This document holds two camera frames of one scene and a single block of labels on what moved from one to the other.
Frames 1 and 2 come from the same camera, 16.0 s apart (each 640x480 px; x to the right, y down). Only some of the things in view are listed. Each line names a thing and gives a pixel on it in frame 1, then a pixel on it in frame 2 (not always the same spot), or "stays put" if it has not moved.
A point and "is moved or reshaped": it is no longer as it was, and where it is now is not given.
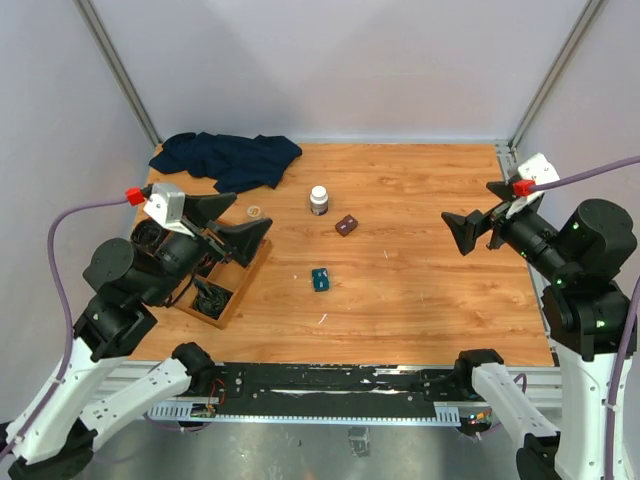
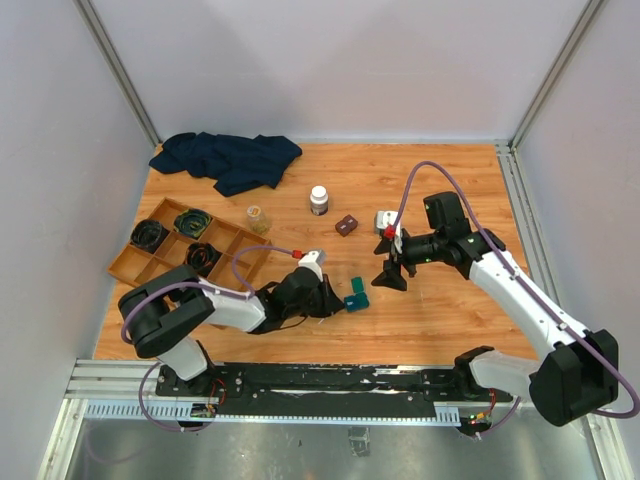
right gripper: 465,228 -> 391,275
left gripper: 240,240 -> 331,302
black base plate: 294,390 stays put
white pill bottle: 319,200 stays put
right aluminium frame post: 551,78 stays put
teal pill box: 320,277 is moved or reshaped
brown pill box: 345,225 stays put
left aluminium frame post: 100,36 stays put
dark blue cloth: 234,163 stays put
